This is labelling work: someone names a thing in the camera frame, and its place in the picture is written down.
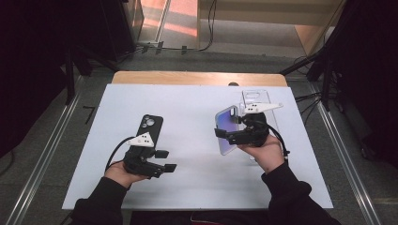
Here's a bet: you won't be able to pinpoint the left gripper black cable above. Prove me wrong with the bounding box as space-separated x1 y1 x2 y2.
105 136 135 172

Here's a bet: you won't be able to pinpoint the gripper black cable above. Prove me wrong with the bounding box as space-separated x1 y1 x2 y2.
266 123 291 162
105 136 135 172

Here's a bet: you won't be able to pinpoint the black tape mark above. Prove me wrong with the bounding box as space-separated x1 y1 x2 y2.
82 105 97 126

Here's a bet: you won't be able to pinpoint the iridescent phone case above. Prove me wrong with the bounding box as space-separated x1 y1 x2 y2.
214 105 240 157

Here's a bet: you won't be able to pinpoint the wooden table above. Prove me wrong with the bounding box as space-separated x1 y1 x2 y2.
111 70 288 88

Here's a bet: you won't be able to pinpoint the person's left hand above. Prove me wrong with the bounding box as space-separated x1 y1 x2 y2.
103 160 149 189

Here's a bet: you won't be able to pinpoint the black tripod stand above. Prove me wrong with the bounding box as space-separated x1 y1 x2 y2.
280 0 334 113

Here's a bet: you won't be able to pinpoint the metal floor rail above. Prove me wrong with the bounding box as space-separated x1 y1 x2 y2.
308 80 383 225
4 74 83 225

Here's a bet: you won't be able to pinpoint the person's black clothed torso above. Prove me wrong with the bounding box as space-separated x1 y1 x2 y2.
130 209 271 225

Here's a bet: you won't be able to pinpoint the person's right hand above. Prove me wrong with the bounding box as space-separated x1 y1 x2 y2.
237 134 285 175

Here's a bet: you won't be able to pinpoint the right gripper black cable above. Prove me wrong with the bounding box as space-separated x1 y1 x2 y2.
266 123 291 162

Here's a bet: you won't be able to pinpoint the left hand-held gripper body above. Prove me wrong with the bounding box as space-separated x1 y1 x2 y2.
122 131 166 180

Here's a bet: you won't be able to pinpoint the white table board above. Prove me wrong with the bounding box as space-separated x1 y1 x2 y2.
61 83 334 211

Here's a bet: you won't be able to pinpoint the black curtain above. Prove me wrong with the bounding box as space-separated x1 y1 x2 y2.
0 0 140 158
328 0 398 168

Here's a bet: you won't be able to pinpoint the black floor cables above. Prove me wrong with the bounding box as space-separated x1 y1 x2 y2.
294 55 344 125

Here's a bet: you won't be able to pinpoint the black phone case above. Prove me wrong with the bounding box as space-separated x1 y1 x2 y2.
134 113 164 149

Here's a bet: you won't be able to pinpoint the silver metal leg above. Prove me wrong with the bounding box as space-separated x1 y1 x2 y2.
154 0 172 45

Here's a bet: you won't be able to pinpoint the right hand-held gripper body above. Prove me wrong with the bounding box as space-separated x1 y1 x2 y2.
223 102 284 148

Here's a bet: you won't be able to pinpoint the light wooden shelf unit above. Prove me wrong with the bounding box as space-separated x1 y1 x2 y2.
196 0 346 58

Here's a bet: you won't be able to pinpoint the black hanging cable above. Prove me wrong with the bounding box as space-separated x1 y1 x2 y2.
175 0 219 53

